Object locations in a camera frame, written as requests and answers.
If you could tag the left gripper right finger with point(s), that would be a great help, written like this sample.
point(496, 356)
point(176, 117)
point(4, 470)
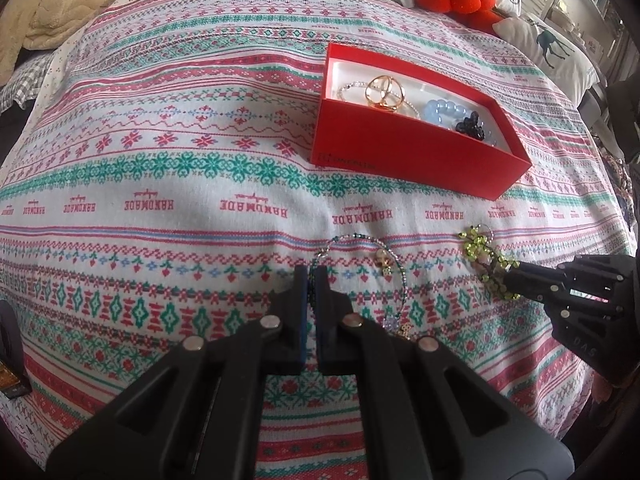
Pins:
point(425, 414)

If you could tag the grey checked sheet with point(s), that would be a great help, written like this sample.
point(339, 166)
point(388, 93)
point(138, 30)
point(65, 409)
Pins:
point(26, 81)

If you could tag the bookshelf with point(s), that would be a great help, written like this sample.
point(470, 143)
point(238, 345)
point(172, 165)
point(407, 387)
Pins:
point(597, 26)

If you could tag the red jewelry box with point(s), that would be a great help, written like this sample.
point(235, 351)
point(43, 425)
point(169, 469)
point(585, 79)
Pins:
point(353, 135)

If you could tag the gold earring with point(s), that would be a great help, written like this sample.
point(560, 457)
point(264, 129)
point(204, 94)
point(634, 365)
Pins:
point(384, 261)
point(396, 327)

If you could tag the white deer pillow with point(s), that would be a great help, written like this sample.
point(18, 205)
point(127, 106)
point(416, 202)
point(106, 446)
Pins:
point(556, 56)

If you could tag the patterned bedspread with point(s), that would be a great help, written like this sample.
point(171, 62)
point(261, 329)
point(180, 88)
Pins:
point(163, 188)

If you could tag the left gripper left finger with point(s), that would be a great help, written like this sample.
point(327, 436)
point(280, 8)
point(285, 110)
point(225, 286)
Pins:
point(196, 411)

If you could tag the gold ring pendant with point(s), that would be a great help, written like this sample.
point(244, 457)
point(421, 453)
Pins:
point(385, 93)

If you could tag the black bead flower ornament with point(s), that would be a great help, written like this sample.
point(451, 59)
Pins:
point(471, 126)

